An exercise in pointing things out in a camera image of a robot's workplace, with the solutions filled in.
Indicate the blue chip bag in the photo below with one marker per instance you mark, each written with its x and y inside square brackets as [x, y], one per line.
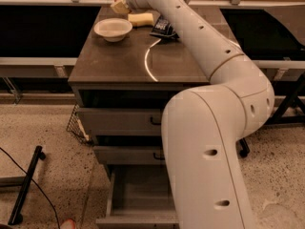
[163, 29]

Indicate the grey drawer cabinet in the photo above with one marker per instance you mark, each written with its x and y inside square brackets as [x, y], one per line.
[139, 72]

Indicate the white bowl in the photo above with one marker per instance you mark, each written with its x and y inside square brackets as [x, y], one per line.
[113, 29]

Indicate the wire mesh basket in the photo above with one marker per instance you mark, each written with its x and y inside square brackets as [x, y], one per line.
[75, 128]

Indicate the open bottom drawer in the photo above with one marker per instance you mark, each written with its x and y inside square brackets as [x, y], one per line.
[140, 197]

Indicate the black metal stand leg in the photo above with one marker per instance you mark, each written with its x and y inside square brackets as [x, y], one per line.
[16, 217]

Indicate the red white shoe tip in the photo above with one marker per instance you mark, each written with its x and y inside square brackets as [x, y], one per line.
[68, 224]

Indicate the black table leg frame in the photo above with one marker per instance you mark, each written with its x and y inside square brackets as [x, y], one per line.
[291, 99]

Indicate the yellow sponge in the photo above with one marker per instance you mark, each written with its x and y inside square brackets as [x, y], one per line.
[141, 19]

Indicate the middle drawer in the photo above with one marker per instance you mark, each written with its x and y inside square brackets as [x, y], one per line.
[129, 155]

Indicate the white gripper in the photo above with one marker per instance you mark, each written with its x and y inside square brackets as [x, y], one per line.
[132, 5]

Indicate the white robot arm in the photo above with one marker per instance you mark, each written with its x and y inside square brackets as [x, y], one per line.
[200, 126]

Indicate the top drawer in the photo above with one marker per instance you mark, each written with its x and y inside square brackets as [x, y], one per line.
[146, 122]

